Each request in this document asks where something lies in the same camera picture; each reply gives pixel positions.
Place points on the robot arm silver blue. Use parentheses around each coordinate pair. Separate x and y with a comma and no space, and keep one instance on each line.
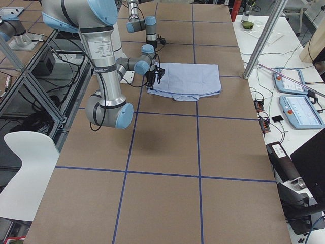
(94,21)
(137,22)

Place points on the black monitor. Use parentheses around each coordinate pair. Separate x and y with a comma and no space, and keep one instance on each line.
(309,161)

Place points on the light blue striped shirt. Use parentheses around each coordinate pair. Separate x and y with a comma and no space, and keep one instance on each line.
(188,82)

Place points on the green pouch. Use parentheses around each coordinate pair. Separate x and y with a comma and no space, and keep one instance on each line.
(247,25)

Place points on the clear water bottle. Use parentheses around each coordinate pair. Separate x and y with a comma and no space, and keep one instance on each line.
(247,10)

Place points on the blue teach pendant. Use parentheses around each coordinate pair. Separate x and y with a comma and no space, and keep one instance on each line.
(300,112)
(285,85)

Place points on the red cylinder bottle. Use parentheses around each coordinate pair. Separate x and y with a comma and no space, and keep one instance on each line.
(235,9)

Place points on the near blue teach pendant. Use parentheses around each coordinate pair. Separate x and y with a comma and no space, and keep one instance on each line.
(300,112)

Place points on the black box white label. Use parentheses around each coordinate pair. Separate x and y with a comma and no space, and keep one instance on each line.
(281,162)

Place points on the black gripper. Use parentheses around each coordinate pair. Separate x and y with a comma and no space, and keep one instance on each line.
(151,75)
(150,43)

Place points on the far blue teach pendant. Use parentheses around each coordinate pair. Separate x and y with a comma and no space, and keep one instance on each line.
(285,85)

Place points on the white chair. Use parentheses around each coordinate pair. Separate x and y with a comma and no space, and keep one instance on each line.
(22,196)

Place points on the aluminium frame post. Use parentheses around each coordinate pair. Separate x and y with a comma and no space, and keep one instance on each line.
(270,24)

